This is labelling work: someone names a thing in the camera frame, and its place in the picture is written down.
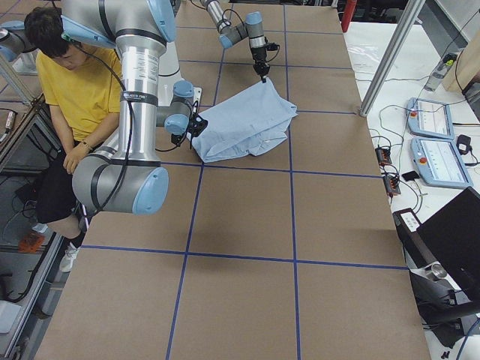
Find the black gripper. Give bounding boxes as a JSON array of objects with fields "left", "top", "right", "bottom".
[
  {"left": 170, "top": 112, "right": 209, "bottom": 146},
  {"left": 250, "top": 42, "right": 280, "bottom": 83}
]

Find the light blue striped shirt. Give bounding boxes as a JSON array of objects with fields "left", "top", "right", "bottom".
[{"left": 193, "top": 79, "right": 297, "bottom": 163}]

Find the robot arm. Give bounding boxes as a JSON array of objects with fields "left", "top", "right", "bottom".
[
  {"left": 61, "top": 1, "right": 208, "bottom": 216},
  {"left": 200, "top": 0, "right": 280, "bottom": 83}
]

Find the red cylinder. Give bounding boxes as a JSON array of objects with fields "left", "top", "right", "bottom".
[{"left": 340, "top": 0, "right": 357, "bottom": 33}]

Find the person in yellow shirt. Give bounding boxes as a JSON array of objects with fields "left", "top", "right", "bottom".
[{"left": 24, "top": 7, "right": 121, "bottom": 272}]

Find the upper teach pendant tablet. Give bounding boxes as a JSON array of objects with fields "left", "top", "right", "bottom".
[{"left": 406, "top": 97, "right": 455, "bottom": 140}]

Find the teach pendant tablet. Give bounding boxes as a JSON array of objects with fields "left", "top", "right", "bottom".
[
  {"left": 410, "top": 136, "right": 473, "bottom": 189},
  {"left": 406, "top": 97, "right": 455, "bottom": 140}
]

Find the clear water bottle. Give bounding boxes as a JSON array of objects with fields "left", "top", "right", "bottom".
[{"left": 424, "top": 52, "right": 458, "bottom": 92}]

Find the black smartphone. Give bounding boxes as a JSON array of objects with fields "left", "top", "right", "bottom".
[{"left": 401, "top": 171, "right": 420, "bottom": 182}]

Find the lower teach pendant tablet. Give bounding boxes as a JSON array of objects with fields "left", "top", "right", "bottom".
[{"left": 410, "top": 136, "right": 473, "bottom": 189}]

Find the orange device on floor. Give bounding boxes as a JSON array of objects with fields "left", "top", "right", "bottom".
[{"left": 18, "top": 232, "right": 44, "bottom": 254}]

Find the black power adapter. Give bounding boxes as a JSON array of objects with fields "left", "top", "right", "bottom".
[{"left": 456, "top": 134, "right": 472, "bottom": 155}]

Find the black laptop monitor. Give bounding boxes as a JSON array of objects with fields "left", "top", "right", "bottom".
[{"left": 392, "top": 187, "right": 479, "bottom": 300}]

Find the metal cup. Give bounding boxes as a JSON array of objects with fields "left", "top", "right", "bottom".
[{"left": 429, "top": 263, "right": 447, "bottom": 281}]

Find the aluminium frame post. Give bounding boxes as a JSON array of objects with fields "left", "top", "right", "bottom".
[{"left": 358, "top": 0, "right": 426, "bottom": 117}]

